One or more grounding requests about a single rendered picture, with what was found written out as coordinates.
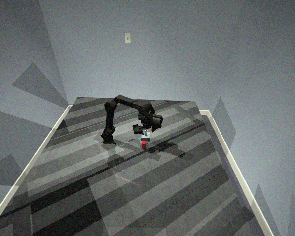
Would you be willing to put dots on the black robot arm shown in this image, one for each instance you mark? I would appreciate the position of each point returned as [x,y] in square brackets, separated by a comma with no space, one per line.
[143,107]

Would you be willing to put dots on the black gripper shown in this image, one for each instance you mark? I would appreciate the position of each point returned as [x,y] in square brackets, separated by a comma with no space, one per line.
[138,129]

